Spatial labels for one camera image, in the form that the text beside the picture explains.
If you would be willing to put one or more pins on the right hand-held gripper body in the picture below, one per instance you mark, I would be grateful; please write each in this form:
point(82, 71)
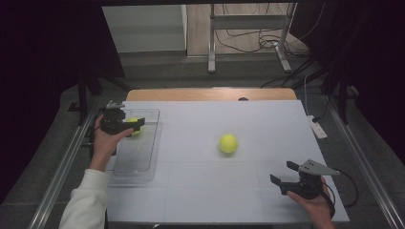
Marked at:
point(307, 186)

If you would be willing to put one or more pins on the person's right hand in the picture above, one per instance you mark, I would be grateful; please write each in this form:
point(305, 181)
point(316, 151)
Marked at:
point(315, 208)

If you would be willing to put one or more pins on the black floor plate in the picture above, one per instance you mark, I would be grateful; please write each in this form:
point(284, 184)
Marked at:
point(86, 141)

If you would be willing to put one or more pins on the person's left hand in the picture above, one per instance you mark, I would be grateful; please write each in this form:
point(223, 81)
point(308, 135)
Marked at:
point(103, 146)

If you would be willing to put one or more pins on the black stand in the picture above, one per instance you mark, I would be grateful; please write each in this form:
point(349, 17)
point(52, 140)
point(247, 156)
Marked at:
point(82, 98)
point(343, 101)

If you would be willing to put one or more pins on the clear plastic container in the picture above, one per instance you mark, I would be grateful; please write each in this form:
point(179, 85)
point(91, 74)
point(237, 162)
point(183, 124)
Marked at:
point(140, 152)

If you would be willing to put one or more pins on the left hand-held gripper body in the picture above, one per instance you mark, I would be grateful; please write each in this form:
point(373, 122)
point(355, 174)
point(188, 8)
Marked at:
point(113, 122)

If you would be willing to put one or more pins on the white cabinet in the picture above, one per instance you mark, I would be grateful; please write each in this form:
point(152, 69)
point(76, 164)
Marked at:
point(143, 28)

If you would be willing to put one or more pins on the white board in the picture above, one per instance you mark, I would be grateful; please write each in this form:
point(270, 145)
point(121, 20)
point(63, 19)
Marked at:
point(254, 191)

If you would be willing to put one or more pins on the yellow tennis ball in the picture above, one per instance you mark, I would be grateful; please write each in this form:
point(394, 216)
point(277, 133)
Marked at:
point(133, 120)
point(228, 143)

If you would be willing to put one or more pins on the aluminium rail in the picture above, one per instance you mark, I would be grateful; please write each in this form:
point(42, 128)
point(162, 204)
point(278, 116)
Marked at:
point(60, 178)
point(366, 171)

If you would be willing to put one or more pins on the grey metal desk frame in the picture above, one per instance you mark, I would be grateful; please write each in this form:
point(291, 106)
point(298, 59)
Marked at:
point(211, 41)

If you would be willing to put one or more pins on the white power strip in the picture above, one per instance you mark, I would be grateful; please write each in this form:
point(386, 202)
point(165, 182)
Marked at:
point(317, 128)

